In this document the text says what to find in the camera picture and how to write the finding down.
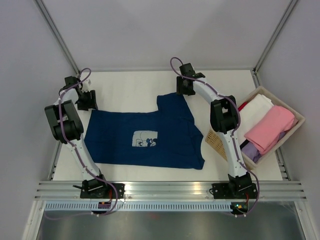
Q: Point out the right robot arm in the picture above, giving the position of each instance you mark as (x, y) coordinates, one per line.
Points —
(224, 119)

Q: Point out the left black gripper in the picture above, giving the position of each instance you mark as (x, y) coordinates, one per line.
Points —
(91, 104)

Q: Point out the purple rolled t shirt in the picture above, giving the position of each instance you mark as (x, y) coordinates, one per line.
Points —
(260, 143)

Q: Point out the white slotted cable duct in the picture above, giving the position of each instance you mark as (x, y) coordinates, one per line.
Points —
(131, 206)

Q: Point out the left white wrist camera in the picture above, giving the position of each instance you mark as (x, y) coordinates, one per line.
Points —
(86, 85)

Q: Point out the blue t shirt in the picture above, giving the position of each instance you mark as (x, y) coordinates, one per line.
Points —
(165, 138)

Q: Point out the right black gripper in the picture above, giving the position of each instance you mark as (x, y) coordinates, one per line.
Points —
(180, 90)

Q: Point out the white rolled t shirt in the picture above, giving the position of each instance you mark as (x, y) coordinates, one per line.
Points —
(255, 110)

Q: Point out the pink rolled t shirt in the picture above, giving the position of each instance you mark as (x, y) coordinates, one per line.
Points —
(278, 119)

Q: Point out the red rolled t shirt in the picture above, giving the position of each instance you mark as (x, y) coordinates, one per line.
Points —
(242, 105)

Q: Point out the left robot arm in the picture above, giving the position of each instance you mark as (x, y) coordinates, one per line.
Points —
(67, 128)

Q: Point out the aluminium frame rail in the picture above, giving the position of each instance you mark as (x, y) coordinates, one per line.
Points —
(185, 191)

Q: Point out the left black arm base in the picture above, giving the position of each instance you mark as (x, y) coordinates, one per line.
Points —
(103, 191)

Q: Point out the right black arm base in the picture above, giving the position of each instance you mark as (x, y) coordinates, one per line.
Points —
(227, 192)

